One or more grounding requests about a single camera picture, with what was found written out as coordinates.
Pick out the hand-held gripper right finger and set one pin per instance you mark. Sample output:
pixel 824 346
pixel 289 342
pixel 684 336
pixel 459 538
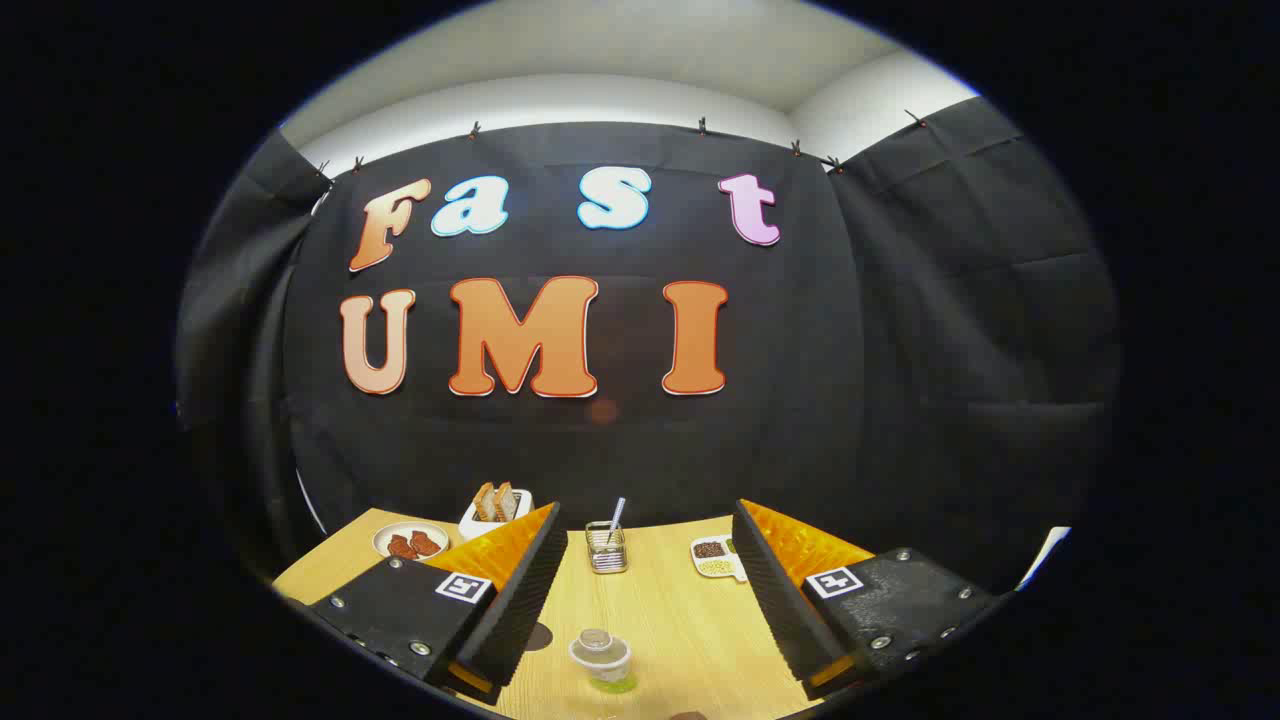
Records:
pixel 780 600

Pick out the toasted bread slice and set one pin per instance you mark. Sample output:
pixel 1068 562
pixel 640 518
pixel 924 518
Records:
pixel 485 502
pixel 505 502

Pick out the white round plate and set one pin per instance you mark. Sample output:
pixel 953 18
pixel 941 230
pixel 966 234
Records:
pixel 395 532

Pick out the white divided dish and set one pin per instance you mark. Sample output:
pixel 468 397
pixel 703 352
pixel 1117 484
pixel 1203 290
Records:
pixel 715 560

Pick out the brown meat piece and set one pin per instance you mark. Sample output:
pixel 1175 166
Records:
pixel 426 543
pixel 402 547

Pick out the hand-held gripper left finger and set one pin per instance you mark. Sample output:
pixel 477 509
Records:
pixel 520 600

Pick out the clear plastic juice bottle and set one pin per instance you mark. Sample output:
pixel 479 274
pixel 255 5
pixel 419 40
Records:
pixel 600 655

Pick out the wooden table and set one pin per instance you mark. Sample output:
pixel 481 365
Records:
pixel 665 615

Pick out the dark round coaster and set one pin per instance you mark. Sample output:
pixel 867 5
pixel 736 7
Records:
pixel 541 636

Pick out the white toaster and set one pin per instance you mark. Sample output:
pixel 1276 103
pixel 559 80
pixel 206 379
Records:
pixel 470 525

